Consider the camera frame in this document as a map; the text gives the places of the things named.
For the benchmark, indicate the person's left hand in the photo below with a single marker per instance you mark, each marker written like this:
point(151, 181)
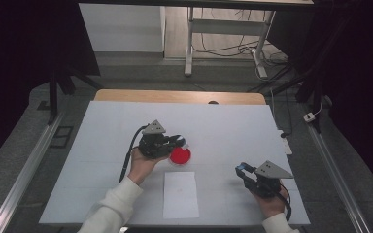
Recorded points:
point(141, 168)

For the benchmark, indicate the dark table grommet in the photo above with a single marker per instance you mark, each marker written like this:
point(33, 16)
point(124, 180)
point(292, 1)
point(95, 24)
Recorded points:
point(213, 102)

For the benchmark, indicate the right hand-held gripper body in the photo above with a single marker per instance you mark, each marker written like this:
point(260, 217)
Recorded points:
point(267, 184)

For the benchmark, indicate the aluminium rail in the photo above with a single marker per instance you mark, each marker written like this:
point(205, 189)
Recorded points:
point(333, 174)
point(26, 174)

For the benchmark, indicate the white wall panel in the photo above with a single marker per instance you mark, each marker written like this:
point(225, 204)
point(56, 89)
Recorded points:
point(119, 29)

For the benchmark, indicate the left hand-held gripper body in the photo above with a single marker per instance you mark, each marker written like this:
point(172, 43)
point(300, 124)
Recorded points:
point(153, 144)

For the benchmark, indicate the white plug adapter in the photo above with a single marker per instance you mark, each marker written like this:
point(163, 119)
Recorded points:
point(309, 117)

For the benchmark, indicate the small white stamp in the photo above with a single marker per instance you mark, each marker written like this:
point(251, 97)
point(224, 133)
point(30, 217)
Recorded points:
point(184, 142)

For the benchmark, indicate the black tripod stand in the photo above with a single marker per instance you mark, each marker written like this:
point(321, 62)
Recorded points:
point(317, 93)
point(53, 97)

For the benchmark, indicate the dark curtain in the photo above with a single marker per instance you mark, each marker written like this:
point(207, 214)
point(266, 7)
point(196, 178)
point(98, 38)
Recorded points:
point(19, 48)
point(362, 81)

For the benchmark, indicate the round red ink pad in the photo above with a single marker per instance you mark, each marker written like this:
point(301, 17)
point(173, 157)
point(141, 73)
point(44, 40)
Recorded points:
point(180, 156)

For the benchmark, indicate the black floor frame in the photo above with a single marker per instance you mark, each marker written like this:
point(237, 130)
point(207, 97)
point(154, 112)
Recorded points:
point(60, 136)

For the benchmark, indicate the large white table cover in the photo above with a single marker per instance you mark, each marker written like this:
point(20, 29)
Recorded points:
point(223, 129)

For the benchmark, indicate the white desk frame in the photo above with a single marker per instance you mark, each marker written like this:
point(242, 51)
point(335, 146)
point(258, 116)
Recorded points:
point(226, 26)

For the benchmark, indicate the person's right hand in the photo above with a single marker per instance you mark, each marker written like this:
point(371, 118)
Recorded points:
point(273, 207)

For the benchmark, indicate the white paper sheet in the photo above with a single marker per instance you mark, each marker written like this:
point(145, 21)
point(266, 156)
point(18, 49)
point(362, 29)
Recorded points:
point(180, 197)

